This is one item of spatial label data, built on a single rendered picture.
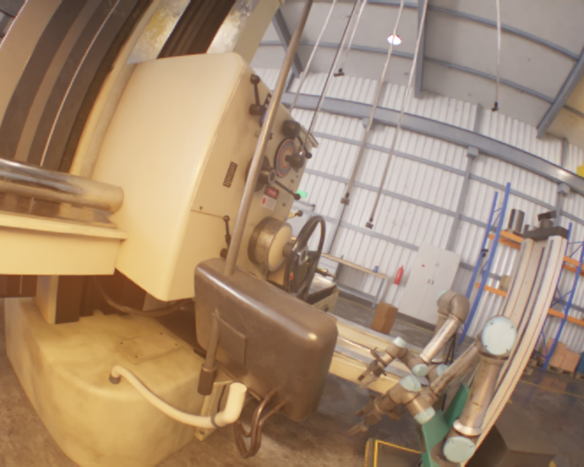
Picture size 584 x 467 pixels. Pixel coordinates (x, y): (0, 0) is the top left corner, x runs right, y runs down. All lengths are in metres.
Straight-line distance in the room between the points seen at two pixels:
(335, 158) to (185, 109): 8.44
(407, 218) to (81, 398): 8.39
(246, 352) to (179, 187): 0.55
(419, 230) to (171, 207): 8.07
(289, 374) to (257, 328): 0.10
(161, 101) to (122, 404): 1.17
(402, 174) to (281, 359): 8.59
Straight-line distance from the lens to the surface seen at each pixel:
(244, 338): 0.53
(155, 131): 1.08
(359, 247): 8.61
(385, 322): 5.66
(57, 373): 1.33
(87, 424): 1.39
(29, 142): 1.28
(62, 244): 0.99
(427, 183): 8.91
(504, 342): 0.99
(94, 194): 1.05
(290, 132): 1.19
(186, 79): 1.09
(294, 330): 0.44
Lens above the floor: 1.42
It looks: 2 degrees down
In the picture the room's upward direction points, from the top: 19 degrees clockwise
